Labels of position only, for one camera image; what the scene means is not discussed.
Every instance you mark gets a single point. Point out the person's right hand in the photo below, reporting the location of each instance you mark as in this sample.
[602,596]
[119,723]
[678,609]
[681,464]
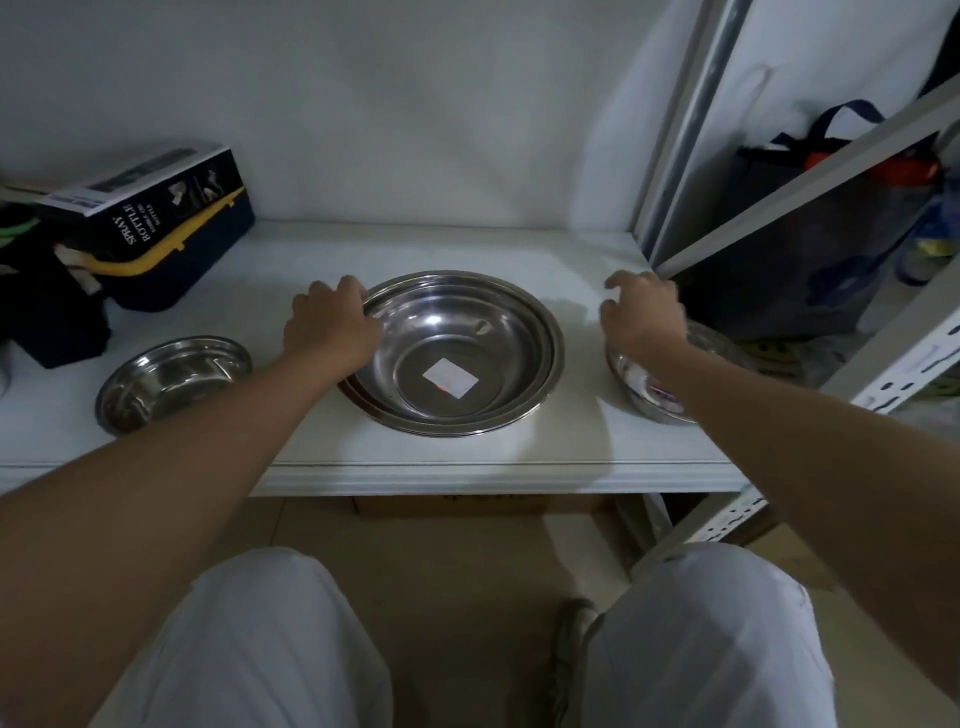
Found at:
[646,319]

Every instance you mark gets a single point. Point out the person's left hand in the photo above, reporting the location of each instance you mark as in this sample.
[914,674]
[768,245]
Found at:
[326,330]

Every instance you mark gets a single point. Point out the person's left thumb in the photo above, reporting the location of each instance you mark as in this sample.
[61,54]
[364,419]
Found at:
[373,330]

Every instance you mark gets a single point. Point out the person's right fingers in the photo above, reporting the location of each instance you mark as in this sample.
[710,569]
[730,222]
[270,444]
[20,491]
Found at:
[645,281]

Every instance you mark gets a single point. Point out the large stainless steel bowl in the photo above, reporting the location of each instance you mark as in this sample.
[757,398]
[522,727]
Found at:
[457,352]
[555,375]

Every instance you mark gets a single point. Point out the person's left forearm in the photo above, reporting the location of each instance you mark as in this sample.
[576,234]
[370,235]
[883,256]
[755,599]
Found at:
[150,510]

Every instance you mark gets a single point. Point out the person's right forearm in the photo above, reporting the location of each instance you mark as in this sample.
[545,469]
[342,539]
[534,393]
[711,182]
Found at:
[810,465]

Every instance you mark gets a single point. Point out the white square sticker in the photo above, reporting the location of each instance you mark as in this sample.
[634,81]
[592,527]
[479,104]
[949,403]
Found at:
[451,377]

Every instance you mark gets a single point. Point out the small stainless steel bowl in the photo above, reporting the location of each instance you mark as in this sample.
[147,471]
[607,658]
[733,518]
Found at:
[652,394]
[169,382]

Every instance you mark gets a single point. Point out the dark tote bag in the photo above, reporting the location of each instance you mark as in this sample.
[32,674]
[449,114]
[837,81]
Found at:
[802,247]

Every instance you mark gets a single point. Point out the printed black white carton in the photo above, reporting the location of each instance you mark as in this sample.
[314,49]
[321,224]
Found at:
[142,191]

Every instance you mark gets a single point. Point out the white metal shelf rack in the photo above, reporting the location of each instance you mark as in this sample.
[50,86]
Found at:
[907,352]

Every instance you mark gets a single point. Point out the blue plastic container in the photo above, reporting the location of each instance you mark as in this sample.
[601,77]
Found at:
[934,240]

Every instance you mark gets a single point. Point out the person's white trousers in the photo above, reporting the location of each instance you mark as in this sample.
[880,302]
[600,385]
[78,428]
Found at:
[705,645]

